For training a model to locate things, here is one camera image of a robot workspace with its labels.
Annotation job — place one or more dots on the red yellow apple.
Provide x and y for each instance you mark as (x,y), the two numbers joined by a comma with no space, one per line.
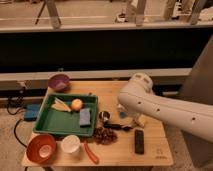
(76,104)

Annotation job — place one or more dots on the yellow banana piece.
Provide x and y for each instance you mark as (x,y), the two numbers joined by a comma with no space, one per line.
(60,105)

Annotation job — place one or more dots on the red spatula handle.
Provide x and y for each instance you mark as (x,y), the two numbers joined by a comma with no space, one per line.
(90,154)

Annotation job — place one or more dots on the black handle tool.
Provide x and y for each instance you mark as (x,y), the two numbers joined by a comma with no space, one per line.
(117,127)

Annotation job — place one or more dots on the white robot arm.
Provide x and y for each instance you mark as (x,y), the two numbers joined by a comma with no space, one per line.
(191,117)

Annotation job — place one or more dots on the purple bowl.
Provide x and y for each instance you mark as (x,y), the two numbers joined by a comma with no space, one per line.
(59,82)

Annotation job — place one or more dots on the blue box on floor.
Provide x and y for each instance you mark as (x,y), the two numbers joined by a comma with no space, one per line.
(31,112)

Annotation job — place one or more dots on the black remote control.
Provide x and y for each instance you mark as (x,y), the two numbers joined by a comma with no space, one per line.
(139,142)

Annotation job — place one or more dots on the white cup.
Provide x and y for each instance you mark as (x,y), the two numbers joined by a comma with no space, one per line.
(71,144)

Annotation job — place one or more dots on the green plastic tray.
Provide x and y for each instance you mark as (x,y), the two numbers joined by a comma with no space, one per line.
(62,123)

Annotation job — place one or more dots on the blue sponge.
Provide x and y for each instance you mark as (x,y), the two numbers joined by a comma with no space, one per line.
(85,117)

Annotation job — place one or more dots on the dark grape bunch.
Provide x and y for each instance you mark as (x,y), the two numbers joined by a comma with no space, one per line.
(104,136)

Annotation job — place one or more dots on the metal measuring cup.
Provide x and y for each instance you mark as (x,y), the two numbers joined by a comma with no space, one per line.
(104,116)

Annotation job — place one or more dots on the orange bowl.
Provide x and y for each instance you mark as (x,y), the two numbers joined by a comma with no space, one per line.
(41,148)

